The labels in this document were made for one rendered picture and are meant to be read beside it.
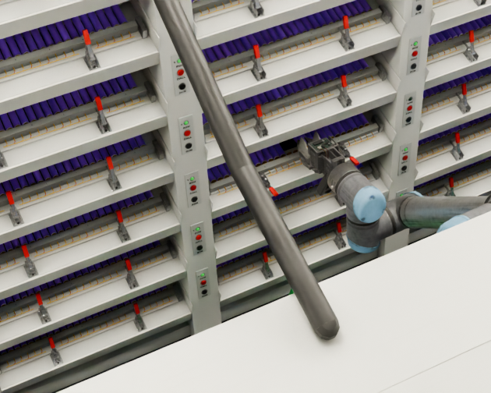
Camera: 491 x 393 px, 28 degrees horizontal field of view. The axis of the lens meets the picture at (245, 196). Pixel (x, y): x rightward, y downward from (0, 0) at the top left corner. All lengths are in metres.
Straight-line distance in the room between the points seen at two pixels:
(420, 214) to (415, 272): 1.61
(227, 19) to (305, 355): 1.60
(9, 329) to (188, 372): 1.92
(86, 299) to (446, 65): 1.25
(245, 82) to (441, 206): 0.59
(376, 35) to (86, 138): 0.85
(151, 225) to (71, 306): 0.33
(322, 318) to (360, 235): 1.76
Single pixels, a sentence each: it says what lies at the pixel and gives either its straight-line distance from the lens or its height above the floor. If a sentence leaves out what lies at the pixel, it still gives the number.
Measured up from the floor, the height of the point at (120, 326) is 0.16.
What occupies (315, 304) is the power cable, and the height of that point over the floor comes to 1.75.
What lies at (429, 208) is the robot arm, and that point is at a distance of 2.57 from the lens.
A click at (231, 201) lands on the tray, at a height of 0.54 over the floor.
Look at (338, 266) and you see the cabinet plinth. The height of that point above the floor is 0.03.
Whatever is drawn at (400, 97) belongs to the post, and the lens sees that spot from 2.88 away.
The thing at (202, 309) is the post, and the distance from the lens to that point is 3.03.
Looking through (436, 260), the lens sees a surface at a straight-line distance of 1.01.
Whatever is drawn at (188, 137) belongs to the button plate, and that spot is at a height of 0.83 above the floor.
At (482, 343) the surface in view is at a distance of 0.95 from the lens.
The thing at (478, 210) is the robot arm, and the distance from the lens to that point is 2.20.
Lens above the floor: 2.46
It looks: 43 degrees down
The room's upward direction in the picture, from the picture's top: 3 degrees counter-clockwise
